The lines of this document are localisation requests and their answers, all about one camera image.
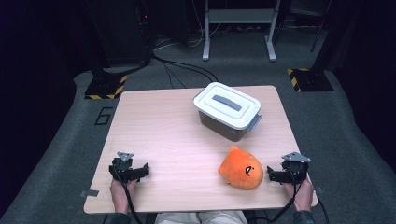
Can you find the black equipment cabinet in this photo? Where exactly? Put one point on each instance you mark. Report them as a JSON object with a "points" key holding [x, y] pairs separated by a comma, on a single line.
{"points": [[121, 31]]}

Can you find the person's right hand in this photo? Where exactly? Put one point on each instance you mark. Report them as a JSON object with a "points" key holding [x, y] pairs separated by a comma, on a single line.
{"points": [[303, 196]]}

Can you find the white metal stand frame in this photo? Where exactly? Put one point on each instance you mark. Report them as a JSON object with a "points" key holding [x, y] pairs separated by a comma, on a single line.
{"points": [[239, 15]]}

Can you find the person's legs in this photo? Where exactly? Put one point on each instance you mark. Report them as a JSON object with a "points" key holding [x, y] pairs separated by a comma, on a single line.
{"points": [[202, 218]]}

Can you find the transparent brown storage box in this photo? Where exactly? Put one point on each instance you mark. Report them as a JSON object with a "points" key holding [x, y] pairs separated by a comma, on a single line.
{"points": [[218, 127]]}

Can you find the orange plush toy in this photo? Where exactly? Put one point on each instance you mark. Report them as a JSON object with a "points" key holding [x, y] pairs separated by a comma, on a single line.
{"points": [[239, 169]]}

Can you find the grey tape strip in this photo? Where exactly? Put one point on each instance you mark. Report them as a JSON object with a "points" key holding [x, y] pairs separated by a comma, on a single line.
{"points": [[89, 193], [318, 189]]}

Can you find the person's left hand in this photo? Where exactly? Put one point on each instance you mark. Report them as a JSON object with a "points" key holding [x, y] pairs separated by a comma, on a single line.
{"points": [[120, 196]]}

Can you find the black yellow striped stand base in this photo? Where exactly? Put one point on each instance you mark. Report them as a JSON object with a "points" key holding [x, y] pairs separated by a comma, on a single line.
{"points": [[104, 87], [311, 81]]}

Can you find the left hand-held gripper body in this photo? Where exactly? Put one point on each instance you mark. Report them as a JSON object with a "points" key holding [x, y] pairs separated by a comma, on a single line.
{"points": [[123, 169]]}

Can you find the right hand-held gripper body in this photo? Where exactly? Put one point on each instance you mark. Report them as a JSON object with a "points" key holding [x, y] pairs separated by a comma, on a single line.
{"points": [[295, 172]]}

